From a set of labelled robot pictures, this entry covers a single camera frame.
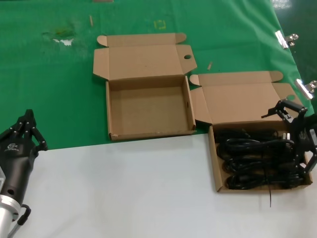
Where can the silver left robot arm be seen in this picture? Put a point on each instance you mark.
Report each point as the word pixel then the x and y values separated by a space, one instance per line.
pixel 6 215

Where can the yellow tape corner mark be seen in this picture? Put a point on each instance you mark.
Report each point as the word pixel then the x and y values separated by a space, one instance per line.
pixel 163 24

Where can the green table cloth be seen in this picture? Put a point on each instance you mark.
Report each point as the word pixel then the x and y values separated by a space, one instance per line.
pixel 49 74

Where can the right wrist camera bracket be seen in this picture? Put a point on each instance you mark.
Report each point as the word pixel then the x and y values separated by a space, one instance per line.
pixel 313 136

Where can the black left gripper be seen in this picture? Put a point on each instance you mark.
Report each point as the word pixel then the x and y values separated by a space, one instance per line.
pixel 15 161

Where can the empty open cardboard box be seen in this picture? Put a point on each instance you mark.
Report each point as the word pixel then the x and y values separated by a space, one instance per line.
pixel 148 106

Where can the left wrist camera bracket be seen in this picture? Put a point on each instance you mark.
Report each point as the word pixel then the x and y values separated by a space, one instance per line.
pixel 2 178

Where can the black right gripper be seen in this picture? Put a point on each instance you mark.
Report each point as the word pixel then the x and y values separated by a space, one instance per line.
pixel 301 136

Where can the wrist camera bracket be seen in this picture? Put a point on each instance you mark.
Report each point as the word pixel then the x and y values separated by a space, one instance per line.
pixel 313 136
pixel 2 178

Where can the beige tape strip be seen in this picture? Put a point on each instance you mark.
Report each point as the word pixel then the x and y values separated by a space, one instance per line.
pixel 91 20
pixel 210 66

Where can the silver binder clip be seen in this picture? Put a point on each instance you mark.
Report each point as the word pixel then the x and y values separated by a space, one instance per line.
pixel 303 89
pixel 282 39

